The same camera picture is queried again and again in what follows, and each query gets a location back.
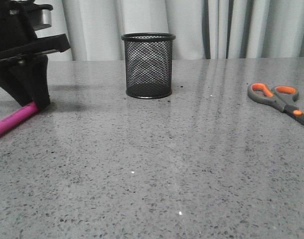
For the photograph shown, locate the pink marker pen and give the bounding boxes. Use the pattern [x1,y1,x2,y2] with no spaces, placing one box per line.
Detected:
[0,102,38,136]

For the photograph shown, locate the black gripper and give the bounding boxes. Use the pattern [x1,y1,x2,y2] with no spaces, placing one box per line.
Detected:
[0,1,70,109]

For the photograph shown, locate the grey curtain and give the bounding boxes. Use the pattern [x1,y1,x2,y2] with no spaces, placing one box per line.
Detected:
[37,0,304,61]

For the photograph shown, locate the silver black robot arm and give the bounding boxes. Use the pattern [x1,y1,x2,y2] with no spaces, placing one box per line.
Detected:
[0,0,70,110]

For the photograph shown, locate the grey orange scissors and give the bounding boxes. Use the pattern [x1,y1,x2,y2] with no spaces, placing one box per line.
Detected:
[247,83,304,126]

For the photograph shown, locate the black mesh pen holder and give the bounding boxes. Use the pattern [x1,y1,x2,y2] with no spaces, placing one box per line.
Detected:
[121,32,176,99]

